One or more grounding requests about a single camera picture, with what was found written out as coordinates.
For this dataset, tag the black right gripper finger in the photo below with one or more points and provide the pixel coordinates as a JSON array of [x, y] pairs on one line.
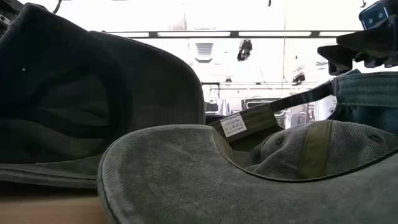
[[339, 59], [373, 42]]

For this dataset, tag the grey-green cap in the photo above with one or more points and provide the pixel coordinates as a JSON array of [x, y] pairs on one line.
[[186, 174]]

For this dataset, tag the dark black cap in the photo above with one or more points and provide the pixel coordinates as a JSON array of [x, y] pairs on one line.
[[93, 93]]

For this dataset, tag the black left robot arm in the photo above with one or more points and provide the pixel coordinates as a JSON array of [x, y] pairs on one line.
[[6, 15]]

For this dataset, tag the black ceiling spotlight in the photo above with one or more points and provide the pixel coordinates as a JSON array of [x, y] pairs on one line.
[[244, 49], [298, 78]]

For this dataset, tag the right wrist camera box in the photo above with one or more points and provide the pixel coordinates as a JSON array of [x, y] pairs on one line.
[[373, 15]]

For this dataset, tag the ceiling track rail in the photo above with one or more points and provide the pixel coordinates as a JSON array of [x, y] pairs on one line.
[[264, 83]]

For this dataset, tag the overhead frame crossbeam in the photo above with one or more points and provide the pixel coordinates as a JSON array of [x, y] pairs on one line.
[[233, 34]]

